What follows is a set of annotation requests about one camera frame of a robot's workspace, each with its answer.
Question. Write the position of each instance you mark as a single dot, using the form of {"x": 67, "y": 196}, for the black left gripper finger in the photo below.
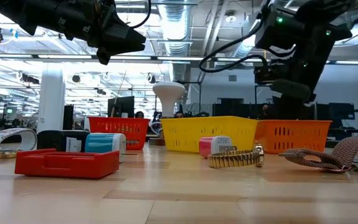
{"x": 103, "y": 57}
{"x": 123, "y": 37}

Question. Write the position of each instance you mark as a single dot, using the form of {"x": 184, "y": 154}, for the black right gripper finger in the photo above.
{"x": 298, "y": 109}
{"x": 282, "y": 109}

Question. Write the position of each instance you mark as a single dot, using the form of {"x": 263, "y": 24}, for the maroon braided watch band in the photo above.
{"x": 346, "y": 152}

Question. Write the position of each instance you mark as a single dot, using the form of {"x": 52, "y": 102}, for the teal and white charger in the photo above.
{"x": 102, "y": 143}

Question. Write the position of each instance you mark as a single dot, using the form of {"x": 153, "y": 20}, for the black charger with white label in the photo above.
{"x": 51, "y": 140}

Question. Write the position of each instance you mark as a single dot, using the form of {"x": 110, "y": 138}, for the red plastic tray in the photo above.
{"x": 67, "y": 165}

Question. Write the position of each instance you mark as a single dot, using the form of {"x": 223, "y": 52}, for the black monitor on arm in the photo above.
{"x": 337, "y": 110}

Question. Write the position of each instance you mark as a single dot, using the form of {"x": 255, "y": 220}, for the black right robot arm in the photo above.
{"x": 322, "y": 37}

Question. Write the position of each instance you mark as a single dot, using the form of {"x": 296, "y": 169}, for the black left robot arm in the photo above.
{"x": 23, "y": 14}

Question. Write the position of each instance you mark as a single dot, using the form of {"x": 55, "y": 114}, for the person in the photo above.
{"x": 265, "y": 111}
{"x": 179, "y": 114}
{"x": 139, "y": 114}

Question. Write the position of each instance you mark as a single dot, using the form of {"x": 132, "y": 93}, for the orange plastic basket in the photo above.
{"x": 300, "y": 133}

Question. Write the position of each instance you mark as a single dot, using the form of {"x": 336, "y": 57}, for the long ceiling light bar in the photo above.
{"x": 57, "y": 56}

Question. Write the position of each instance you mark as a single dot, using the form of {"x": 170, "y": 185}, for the black monitor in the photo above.
{"x": 121, "y": 106}

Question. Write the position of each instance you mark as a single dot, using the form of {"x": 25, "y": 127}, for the white pillar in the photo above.
{"x": 51, "y": 96}

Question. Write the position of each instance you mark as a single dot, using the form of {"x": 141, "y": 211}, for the black tall speaker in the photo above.
{"x": 68, "y": 116}

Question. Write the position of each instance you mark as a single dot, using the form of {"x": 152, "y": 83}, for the red plastic basket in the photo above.
{"x": 117, "y": 127}

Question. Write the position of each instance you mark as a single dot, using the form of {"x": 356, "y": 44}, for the white mushroom-shaped lamp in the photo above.
{"x": 169, "y": 93}

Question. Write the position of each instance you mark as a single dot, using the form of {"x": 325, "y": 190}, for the pink and white charger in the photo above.
{"x": 213, "y": 146}

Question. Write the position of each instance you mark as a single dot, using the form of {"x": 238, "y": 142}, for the yellow plastic basket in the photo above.
{"x": 197, "y": 130}

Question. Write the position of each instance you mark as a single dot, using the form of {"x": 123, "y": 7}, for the black metal frame stand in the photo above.
{"x": 256, "y": 93}

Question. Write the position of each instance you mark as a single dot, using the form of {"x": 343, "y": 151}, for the silver corrugated air duct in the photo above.
{"x": 174, "y": 25}

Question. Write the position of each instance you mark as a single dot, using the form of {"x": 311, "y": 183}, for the silver slanted air duct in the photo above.
{"x": 244, "y": 46}

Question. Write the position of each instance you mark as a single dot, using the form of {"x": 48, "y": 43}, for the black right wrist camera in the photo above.
{"x": 275, "y": 28}

